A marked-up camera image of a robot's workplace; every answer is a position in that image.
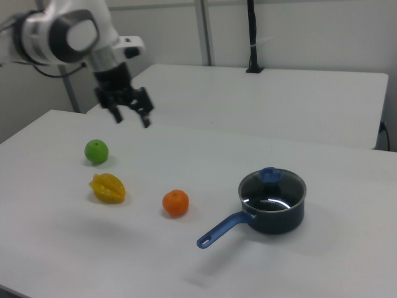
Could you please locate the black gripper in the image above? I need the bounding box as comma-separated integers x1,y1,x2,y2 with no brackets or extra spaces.
92,61,155,129

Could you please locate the glass lid with blue knob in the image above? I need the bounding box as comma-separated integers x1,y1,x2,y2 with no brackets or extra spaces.
238,166,307,212

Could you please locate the green apple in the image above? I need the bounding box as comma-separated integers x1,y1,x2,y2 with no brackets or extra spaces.
84,138,110,165

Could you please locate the yellow starfruit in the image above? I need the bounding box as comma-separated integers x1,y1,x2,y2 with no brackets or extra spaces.
89,173,127,204

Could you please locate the orange fruit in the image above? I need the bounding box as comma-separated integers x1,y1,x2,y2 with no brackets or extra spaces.
162,189,190,217

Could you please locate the dark blue saucepan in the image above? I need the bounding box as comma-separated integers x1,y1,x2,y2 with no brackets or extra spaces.
196,169,308,250

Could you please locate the grey partition post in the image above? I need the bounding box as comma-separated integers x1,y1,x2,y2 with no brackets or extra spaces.
60,65,83,113
195,0,215,66

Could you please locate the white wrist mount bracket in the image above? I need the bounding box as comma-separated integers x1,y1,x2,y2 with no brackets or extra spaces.
116,36,146,59

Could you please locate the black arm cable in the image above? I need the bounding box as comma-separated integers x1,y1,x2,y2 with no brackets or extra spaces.
0,58,87,78

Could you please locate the black camera pole with base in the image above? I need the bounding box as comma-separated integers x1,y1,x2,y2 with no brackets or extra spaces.
245,0,265,74

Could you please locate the black wall cable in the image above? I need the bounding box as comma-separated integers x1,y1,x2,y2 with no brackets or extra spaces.
380,120,391,151

